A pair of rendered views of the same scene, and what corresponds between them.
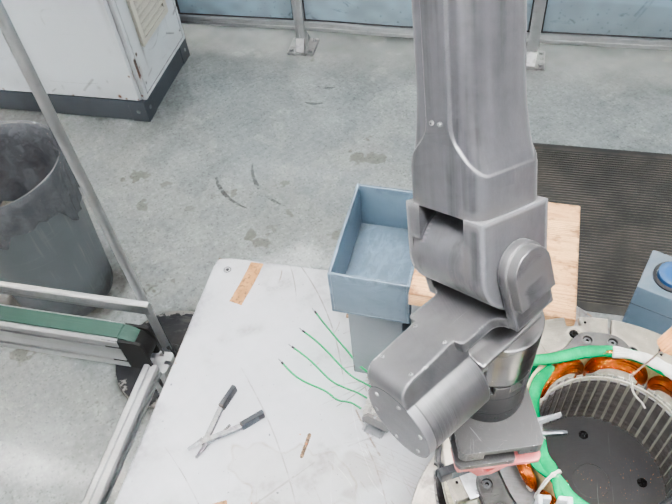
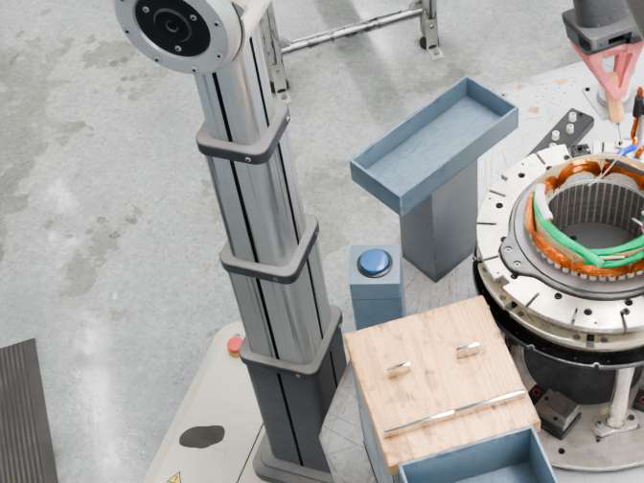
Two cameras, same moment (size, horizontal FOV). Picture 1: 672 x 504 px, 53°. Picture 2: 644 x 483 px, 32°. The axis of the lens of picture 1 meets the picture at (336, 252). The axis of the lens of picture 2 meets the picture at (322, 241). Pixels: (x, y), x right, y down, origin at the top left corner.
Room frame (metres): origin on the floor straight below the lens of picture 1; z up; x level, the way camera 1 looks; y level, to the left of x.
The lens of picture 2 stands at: (0.99, 0.40, 2.24)
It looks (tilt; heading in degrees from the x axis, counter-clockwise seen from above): 50 degrees down; 243
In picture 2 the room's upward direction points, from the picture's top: 10 degrees counter-clockwise
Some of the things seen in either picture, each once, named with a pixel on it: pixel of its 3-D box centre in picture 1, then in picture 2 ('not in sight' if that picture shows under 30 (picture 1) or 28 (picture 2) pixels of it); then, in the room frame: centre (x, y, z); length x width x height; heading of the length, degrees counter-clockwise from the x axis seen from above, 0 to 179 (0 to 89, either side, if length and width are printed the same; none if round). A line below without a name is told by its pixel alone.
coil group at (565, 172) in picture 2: not in sight; (579, 172); (0.23, -0.31, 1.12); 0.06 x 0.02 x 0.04; 165
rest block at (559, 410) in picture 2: not in sight; (556, 407); (0.36, -0.18, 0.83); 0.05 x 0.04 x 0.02; 103
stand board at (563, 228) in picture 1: (497, 253); (438, 380); (0.55, -0.21, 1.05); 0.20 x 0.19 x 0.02; 70
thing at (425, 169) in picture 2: not in sight; (437, 196); (0.29, -0.55, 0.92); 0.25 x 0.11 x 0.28; 7
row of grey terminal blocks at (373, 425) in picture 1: (385, 401); not in sight; (0.49, -0.05, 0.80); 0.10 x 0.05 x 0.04; 147
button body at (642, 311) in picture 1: (646, 332); (380, 316); (0.49, -0.42, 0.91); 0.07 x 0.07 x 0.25; 53
